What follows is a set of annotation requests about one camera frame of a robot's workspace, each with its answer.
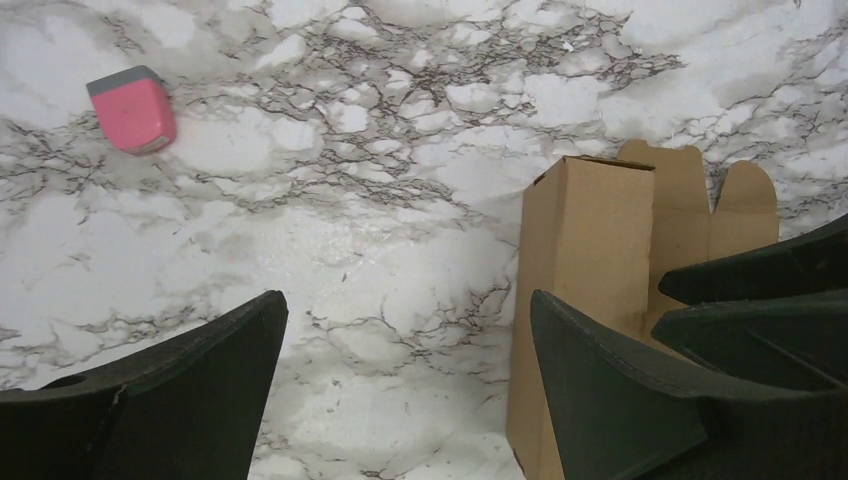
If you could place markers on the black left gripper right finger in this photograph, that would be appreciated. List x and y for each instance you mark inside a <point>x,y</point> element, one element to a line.
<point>621,409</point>

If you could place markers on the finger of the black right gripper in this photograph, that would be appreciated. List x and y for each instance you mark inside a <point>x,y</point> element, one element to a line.
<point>810,263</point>
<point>797,343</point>

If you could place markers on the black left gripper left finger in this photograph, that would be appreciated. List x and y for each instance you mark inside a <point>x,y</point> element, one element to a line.
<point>187,408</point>

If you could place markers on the brown cardboard box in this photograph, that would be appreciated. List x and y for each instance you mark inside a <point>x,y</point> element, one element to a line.
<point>600,234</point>

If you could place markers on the pink eraser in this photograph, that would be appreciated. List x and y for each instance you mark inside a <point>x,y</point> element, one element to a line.
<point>134,110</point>

